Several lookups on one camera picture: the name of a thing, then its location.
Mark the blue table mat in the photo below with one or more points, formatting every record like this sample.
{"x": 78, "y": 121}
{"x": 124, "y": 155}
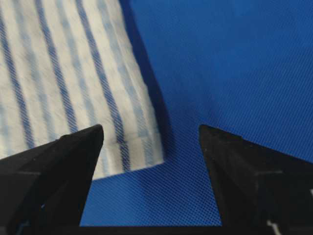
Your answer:
{"x": 244, "y": 66}

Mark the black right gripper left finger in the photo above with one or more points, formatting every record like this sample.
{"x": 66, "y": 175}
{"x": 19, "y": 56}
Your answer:
{"x": 43, "y": 190}

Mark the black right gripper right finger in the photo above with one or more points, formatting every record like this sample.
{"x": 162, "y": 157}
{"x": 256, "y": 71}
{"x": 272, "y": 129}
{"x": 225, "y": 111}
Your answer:
{"x": 258, "y": 190}

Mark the white blue striped towel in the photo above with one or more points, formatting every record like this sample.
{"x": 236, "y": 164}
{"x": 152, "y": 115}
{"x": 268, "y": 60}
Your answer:
{"x": 66, "y": 65}

